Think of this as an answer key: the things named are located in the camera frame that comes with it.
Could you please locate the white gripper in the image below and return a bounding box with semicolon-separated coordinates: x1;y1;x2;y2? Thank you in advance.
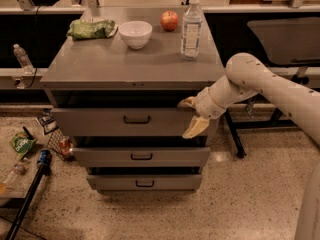
178;87;226;139

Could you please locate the grey top drawer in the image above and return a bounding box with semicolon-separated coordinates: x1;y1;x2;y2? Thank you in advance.
52;108;195;137

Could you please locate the grey drawer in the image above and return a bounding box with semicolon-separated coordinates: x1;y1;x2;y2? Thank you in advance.
74;147;210;167
52;108;195;137
87;175;202;191

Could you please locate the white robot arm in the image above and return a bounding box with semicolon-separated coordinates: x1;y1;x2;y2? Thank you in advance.
180;53;320;240

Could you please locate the grey bottom drawer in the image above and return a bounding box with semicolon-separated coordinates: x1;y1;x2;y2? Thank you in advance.
87;175;202;191

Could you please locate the grey metal drawer cabinet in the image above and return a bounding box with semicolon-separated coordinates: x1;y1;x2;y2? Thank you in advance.
39;6;230;194

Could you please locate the grey middle drawer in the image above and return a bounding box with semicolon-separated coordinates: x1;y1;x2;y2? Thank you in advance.
74;147;210;167

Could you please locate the black table leg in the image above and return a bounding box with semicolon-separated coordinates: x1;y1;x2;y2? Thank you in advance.
224;111;246;159

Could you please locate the clear plastic water bottle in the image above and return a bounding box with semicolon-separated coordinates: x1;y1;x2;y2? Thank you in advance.
180;0;203;60

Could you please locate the red apple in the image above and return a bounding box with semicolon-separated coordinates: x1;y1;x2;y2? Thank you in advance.
160;11;179;31

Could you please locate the white ceramic bowl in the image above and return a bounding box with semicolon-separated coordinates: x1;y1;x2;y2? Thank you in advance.
118;21;153;49

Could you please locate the dark grey chair seat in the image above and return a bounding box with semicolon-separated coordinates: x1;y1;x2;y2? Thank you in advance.
247;17;320;66

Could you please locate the green chip bag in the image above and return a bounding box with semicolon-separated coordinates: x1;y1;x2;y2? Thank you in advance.
67;19;117;40

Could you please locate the dark snack packet on floor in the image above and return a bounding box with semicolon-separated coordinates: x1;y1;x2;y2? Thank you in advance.
37;109;58;135

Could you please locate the black pole with blue joint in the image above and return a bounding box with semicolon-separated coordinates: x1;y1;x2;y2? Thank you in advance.
5;150;52;240

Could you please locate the small bottle on ledge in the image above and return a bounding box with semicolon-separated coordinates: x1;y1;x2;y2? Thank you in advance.
13;44;35;75

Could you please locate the green snack bag on floor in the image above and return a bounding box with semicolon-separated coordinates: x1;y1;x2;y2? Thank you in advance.
10;132;36;160

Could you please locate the plastic bottle on floor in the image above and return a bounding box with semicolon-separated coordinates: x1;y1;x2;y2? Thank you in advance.
0;163;27;195

